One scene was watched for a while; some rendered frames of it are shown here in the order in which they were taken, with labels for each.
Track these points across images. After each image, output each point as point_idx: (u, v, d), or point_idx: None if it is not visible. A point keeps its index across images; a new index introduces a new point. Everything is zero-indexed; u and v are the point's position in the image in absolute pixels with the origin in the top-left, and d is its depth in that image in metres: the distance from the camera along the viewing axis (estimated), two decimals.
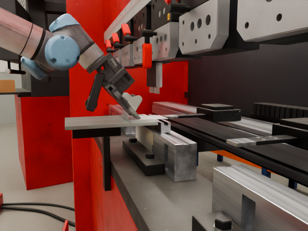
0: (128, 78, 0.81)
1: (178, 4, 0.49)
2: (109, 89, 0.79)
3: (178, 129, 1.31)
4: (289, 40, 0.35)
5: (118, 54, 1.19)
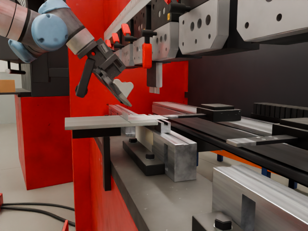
0: (119, 64, 0.79)
1: (178, 4, 0.49)
2: (99, 75, 0.77)
3: (178, 129, 1.31)
4: (289, 40, 0.35)
5: (118, 54, 1.19)
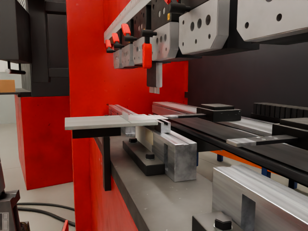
0: None
1: (178, 4, 0.49)
2: None
3: (178, 129, 1.31)
4: (289, 40, 0.35)
5: (118, 54, 1.19)
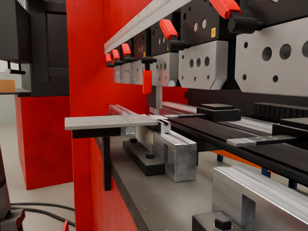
0: None
1: (177, 41, 0.50)
2: None
3: (178, 129, 1.31)
4: None
5: (118, 69, 1.20)
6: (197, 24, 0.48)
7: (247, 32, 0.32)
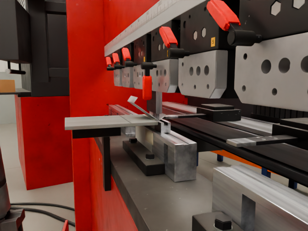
0: None
1: (177, 50, 0.50)
2: None
3: (178, 129, 1.31)
4: None
5: (118, 73, 1.20)
6: (197, 33, 0.48)
7: (246, 45, 0.32)
